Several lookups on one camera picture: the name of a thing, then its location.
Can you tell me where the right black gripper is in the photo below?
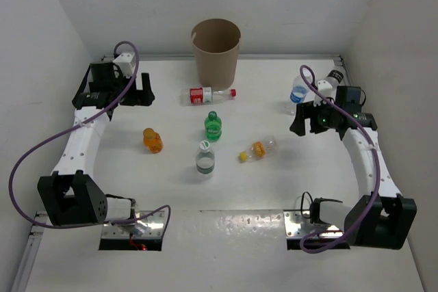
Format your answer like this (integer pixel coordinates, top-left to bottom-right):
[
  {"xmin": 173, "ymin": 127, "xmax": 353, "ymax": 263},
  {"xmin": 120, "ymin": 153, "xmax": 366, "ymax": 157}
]
[{"xmin": 290, "ymin": 96, "xmax": 340, "ymax": 136}]

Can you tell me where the blue label clear bottle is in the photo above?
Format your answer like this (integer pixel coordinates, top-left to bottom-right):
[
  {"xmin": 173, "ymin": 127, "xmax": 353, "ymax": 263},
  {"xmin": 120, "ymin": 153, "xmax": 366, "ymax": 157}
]
[{"xmin": 285, "ymin": 70, "xmax": 313, "ymax": 116}]

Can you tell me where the orange juice bottle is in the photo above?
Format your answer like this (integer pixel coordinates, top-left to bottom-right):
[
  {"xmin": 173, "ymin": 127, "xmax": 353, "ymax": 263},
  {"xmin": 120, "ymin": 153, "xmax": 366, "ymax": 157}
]
[{"xmin": 143, "ymin": 128, "xmax": 163, "ymax": 154}]

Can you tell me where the black label clear bottle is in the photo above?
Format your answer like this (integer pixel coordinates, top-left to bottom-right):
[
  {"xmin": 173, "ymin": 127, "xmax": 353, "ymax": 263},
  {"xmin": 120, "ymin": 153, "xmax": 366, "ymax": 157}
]
[{"xmin": 324, "ymin": 67, "xmax": 345, "ymax": 90}]

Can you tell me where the clear bottle yellow cap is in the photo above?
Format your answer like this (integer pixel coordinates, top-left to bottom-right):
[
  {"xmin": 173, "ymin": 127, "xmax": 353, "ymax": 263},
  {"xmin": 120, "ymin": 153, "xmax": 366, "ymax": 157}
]
[{"xmin": 238, "ymin": 135, "xmax": 278, "ymax": 163}]

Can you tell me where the red label clear bottle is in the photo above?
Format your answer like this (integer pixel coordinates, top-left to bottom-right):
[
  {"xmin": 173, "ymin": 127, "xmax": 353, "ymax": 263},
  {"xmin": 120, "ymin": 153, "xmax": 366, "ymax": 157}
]
[{"xmin": 179, "ymin": 87, "xmax": 237, "ymax": 105}]

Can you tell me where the clear bottle green cap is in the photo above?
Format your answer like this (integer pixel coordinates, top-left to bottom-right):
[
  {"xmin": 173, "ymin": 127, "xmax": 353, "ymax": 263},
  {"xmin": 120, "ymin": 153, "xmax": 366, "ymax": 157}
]
[{"xmin": 195, "ymin": 140, "xmax": 215, "ymax": 179}]

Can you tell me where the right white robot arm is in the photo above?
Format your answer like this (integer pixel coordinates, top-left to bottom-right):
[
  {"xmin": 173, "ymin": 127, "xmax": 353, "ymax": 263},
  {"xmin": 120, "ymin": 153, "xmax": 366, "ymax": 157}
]
[{"xmin": 289, "ymin": 86, "xmax": 417, "ymax": 250}]

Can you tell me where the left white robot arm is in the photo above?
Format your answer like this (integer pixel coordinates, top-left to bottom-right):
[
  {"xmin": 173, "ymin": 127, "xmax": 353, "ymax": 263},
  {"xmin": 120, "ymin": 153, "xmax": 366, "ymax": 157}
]
[{"xmin": 37, "ymin": 53, "xmax": 155, "ymax": 228}]

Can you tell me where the brown plastic bin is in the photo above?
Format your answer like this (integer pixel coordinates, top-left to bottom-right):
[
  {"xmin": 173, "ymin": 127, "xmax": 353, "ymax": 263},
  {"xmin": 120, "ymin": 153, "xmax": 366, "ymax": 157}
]
[{"xmin": 191, "ymin": 18, "xmax": 241, "ymax": 90}]

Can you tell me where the green plastic bottle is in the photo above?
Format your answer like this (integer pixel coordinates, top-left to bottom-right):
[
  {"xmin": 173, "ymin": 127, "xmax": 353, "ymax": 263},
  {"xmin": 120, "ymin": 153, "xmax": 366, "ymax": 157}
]
[{"xmin": 204, "ymin": 111, "xmax": 222, "ymax": 142}]

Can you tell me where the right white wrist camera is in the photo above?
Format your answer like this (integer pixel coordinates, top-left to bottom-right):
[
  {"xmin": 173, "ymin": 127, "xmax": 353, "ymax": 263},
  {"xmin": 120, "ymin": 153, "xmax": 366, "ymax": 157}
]
[{"xmin": 313, "ymin": 79, "xmax": 333, "ymax": 107}]

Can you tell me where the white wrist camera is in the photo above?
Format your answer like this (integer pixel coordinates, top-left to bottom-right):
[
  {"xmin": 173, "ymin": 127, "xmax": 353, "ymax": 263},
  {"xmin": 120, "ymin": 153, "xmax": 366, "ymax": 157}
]
[
  {"xmin": 313, "ymin": 79, "xmax": 333, "ymax": 107},
  {"xmin": 112, "ymin": 52, "xmax": 136, "ymax": 79}
]

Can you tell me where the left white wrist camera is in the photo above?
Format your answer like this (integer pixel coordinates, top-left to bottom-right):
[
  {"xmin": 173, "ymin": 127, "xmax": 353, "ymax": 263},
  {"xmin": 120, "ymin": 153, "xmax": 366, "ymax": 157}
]
[{"xmin": 112, "ymin": 52, "xmax": 136, "ymax": 79}]

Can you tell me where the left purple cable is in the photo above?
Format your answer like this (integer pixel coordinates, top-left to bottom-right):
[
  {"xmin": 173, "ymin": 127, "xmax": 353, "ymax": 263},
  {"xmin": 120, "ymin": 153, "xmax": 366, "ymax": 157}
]
[{"xmin": 8, "ymin": 40, "xmax": 172, "ymax": 230}]

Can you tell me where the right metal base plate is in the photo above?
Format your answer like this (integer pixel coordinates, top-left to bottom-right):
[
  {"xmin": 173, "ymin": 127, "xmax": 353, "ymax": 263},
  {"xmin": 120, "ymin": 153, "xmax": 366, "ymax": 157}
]
[{"xmin": 283, "ymin": 210, "xmax": 343, "ymax": 240}]

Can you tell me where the metal base plate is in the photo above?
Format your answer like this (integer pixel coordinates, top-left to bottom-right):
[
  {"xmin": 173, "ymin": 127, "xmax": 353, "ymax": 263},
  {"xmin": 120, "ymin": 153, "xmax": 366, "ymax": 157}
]
[
  {"xmin": 101, "ymin": 211, "xmax": 166, "ymax": 239},
  {"xmin": 283, "ymin": 210, "xmax": 343, "ymax": 240}
]

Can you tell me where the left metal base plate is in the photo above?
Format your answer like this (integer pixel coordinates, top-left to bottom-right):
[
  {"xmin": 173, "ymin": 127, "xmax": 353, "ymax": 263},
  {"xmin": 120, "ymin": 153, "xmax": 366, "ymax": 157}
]
[{"xmin": 101, "ymin": 211, "xmax": 166, "ymax": 239}]

